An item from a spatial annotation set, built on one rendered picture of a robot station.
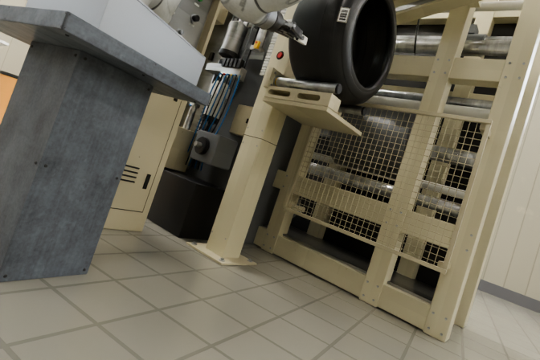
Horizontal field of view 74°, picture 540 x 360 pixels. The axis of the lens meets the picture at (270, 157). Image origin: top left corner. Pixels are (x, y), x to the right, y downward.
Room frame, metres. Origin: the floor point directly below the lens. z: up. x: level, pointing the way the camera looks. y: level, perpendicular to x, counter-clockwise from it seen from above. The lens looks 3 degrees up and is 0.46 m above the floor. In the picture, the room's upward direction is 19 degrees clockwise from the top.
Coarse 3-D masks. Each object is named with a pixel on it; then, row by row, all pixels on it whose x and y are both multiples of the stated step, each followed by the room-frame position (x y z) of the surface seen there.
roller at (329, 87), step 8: (280, 80) 1.68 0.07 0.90; (288, 80) 1.65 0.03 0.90; (296, 80) 1.62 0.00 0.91; (304, 80) 1.60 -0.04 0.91; (296, 88) 1.64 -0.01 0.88; (304, 88) 1.60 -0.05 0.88; (312, 88) 1.57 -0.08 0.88; (320, 88) 1.54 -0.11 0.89; (328, 88) 1.51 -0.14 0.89; (336, 88) 1.49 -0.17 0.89
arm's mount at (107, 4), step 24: (48, 0) 0.97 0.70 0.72; (72, 0) 0.91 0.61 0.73; (96, 0) 0.86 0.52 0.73; (120, 0) 0.86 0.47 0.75; (96, 24) 0.85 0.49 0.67; (120, 24) 0.88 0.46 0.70; (144, 24) 0.94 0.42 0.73; (144, 48) 0.96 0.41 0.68; (168, 48) 1.02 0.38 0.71; (192, 48) 1.10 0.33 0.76; (192, 72) 1.13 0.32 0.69
